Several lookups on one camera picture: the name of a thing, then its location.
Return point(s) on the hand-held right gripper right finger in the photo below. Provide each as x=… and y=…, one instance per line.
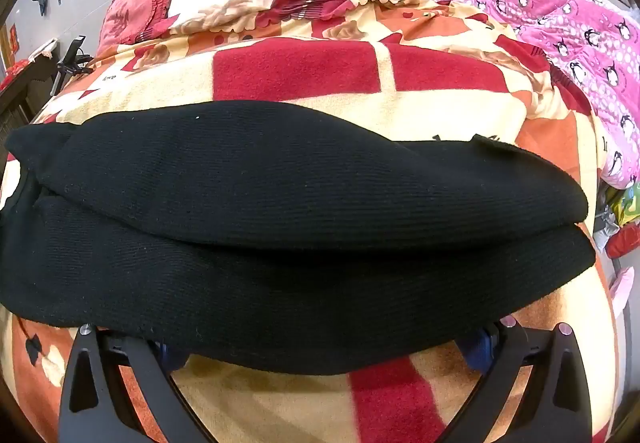
x=477, y=349

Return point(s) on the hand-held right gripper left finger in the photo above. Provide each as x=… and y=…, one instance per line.
x=142, y=365

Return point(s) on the black pants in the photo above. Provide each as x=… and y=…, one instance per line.
x=300, y=223

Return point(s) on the red cloth bundle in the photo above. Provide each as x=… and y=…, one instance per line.
x=625, y=243

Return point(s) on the green yellow bag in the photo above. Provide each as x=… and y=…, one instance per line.
x=627, y=208

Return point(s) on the dark wooden cabinet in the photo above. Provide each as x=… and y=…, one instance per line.
x=30, y=93

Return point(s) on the black tripod stand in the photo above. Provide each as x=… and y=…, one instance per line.
x=72, y=63

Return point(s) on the red cloth on cabinet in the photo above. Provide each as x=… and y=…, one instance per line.
x=10, y=75

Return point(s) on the red orange checked blanket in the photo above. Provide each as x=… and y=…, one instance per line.
x=300, y=68

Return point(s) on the red wall paper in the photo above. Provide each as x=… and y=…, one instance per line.
x=13, y=38

